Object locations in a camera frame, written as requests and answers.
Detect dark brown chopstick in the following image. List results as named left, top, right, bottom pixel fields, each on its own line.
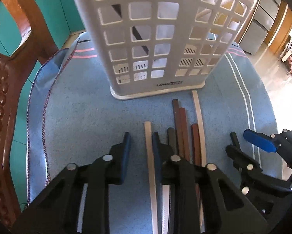
left=172, top=99, right=184, bottom=157

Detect blue striped towel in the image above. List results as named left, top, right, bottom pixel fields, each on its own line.
left=26, top=33, right=282, bottom=233

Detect silver refrigerator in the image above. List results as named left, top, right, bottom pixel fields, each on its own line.
left=239, top=0, right=281, bottom=54

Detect carved wooden chair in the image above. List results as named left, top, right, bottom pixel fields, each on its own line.
left=0, top=0, right=71, bottom=232

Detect grey plastic utensil basket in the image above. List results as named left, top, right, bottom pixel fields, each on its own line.
left=74, top=0, right=255, bottom=100

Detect teal lower cabinets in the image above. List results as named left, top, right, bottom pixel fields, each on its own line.
left=0, top=0, right=86, bottom=210

